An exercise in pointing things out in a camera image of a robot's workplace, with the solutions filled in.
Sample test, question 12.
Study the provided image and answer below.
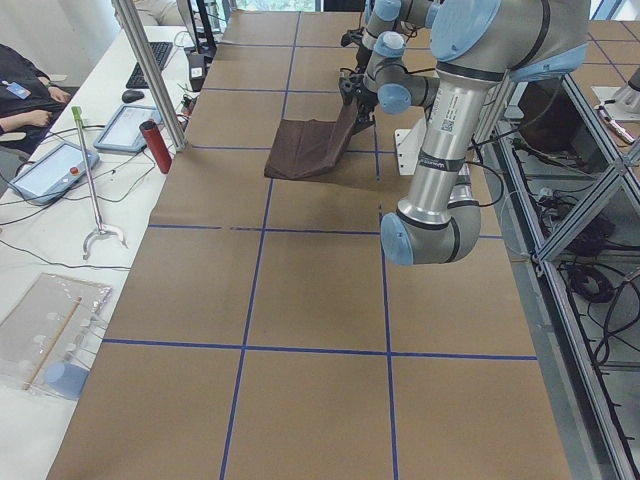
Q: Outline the near teach pendant tablet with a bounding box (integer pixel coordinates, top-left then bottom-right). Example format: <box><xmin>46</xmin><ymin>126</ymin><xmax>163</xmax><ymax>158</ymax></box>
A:
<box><xmin>9</xmin><ymin>142</ymin><xmax>86</xmax><ymax>205</ymax></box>

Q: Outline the brown t-shirt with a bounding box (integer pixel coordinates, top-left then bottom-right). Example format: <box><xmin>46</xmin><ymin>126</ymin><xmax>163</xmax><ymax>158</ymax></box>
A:
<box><xmin>264</xmin><ymin>103</ymin><xmax>358</xmax><ymax>180</ymax></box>

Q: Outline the person in black jacket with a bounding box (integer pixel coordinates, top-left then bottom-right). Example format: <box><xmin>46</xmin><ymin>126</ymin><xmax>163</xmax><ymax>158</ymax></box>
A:
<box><xmin>1</xmin><ymin>45</ymin><xmax>72</xmax><ymax>155</ymax></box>

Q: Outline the red water bottle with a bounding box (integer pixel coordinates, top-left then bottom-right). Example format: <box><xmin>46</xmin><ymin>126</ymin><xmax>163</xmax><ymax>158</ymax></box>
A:
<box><xmin>139</xmin><ymin>119</ymin><xmax>172</xmax><ymax>174</ymax></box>

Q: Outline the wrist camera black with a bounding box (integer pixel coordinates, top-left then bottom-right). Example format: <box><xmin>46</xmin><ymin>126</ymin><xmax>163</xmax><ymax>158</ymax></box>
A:
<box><xmin>338</xmin><ymin>69</ymin><xmax>362</xmax><ymax>106</ymax></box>
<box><xmin>340</xmin><ymin>27</ymin><xmax>364</xmax><ymax>47</ymax></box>

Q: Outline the far teach pendant tablet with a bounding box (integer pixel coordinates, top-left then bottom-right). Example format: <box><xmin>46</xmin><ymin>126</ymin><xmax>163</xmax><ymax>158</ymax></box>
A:
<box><xmin>94</xmin><ymin>104</ymin><xmax>162</xmax><ymax>153</ymax></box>

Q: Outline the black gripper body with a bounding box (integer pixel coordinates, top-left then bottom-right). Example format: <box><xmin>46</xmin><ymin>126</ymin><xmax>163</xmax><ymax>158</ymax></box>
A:
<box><xmin>354</xmin><ymin>89</ymin><xmax>378</xmax><ymax>128</ymax></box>

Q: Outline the clear plastic bag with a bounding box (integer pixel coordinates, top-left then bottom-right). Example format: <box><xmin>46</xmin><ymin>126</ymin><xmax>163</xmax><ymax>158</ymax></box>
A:
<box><xmin>1</xmin><ymin>273</ymin><xmax>112</xmax><ymax>400</ymax></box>

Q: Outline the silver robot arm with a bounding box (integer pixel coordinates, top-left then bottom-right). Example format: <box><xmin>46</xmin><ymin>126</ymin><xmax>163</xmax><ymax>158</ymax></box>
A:
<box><xmin>362</xmin><ymin>1</ymin><xmax>590</xmax><ymax>265</ymax></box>
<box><xmin>360</xmin><ymin>0</ymin><xmax>443</xmax><ymax>50</ymax></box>

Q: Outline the teach pendant tablet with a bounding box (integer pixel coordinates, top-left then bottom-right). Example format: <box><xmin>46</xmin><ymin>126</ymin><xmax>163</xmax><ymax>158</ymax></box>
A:
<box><xmin>94</xmin><ymin>104</ymin><xmax>162</xmax><ymax>153</ymax></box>
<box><xmin>9</xmin><ymin>142</ymin><xmax>86</xmax><ymax>205</ymax></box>

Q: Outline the black box with label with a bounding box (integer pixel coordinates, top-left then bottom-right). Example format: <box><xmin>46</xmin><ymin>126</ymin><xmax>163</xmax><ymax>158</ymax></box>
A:
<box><xmin>187</xmin><ymin>52</ymin><xmax>207</xmax><ymax>92</ymax></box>

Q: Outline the brown paper table cover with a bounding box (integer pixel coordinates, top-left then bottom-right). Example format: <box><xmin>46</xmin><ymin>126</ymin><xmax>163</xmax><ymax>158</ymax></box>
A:
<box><xmin>49</xmin><ymin>12</ymin><xmax>570</xmax><ymax>479</ymax></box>

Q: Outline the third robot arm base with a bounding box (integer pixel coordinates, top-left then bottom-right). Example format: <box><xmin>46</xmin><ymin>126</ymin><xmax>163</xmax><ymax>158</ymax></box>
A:
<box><xmin>592</xmin><ymin>69</ymin><xmax>639</xmax><ymax>122</ymax></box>

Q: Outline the wooden stick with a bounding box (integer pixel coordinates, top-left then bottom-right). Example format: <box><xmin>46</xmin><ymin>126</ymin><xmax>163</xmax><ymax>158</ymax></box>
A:
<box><xmin>22</xmin><ymin>296</ymin><xmax>82</xmax><ymax>391</ymax></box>

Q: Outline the light blue cap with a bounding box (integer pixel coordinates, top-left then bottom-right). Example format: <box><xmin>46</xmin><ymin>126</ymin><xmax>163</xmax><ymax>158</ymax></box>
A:
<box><xmin>44</xmin><ymin>362</ymin><xmax>89</xmax><ymax>400</ymax></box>

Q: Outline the metal reacher grabber tool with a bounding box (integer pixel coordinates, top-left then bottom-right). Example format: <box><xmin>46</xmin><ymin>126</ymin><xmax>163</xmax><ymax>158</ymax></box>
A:
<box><xmin>71</xmin><ymin>106</ymin><xmax>127</xmax><ymax>260</ymax></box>

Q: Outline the black keyboard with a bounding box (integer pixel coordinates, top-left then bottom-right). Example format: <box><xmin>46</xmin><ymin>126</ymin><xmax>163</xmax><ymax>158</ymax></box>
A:
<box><xmin>125</xmin><ymin>41</ymin><xmax>174</xmax><ymax>90</ymax></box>

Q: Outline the black computer mouse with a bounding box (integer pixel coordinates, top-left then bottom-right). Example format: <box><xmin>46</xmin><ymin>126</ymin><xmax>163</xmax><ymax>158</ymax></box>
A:
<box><xmin>121</xmin><ymin>89</ymin><xmax>145</xmax><ymax>104</ymax></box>

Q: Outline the aluminium frame post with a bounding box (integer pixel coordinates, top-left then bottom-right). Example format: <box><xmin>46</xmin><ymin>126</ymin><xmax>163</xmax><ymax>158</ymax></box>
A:
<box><xmin>113</xmin><ymin>0</ymin><xmax>187</xmax><ymax>152</ymax></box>

